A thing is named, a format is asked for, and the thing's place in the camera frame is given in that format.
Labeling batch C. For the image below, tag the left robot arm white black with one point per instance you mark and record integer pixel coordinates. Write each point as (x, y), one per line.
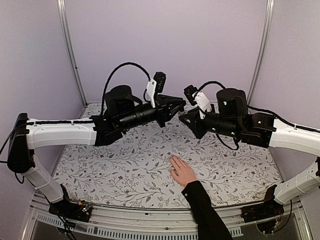
(124, 111)

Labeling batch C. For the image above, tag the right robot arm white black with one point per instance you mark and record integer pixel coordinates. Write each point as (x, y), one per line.
(262, 129)

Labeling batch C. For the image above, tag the black sleeved forearm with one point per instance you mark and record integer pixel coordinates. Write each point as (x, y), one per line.
(209, 224)

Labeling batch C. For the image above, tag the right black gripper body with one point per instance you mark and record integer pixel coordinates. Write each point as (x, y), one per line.
(200, 132)

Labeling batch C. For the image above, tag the right aluminium frame post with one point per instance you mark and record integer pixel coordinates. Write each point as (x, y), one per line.
(262, 49)

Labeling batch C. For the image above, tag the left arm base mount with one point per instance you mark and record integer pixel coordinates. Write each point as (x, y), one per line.
(79, 211)

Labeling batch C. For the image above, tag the person's bare hand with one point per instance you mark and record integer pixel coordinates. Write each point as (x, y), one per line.
(181, 172)

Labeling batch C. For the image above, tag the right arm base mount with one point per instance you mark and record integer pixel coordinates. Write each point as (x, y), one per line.
(267, 209)

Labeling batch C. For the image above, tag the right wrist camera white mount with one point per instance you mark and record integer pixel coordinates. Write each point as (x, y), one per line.
(198, 98)

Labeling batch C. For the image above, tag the floral patterned table mat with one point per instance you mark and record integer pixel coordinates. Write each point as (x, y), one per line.
(134, 171)

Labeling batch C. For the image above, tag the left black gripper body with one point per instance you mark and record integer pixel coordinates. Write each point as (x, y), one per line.
(162, 111)

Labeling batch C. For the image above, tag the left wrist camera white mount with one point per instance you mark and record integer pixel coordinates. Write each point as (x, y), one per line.
(154, 86)

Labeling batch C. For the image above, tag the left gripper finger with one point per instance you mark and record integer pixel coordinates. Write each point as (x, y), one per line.
(173, 109)
(172, 99)

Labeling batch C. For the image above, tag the front aluminium slotted rail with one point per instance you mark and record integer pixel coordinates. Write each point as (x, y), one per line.
(120, 223)

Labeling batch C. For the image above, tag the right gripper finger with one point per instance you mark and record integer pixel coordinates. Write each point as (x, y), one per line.
(193, 111)
(189, 119)

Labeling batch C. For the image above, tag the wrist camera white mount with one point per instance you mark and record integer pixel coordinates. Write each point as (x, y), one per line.
(154, 86)
(198, 98)

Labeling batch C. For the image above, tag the aluminium frame post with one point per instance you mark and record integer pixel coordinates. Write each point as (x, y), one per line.
(262, 49)
(61, 5)

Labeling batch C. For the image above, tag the left aluminium frame post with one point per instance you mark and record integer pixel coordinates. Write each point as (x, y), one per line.
(61, 5)

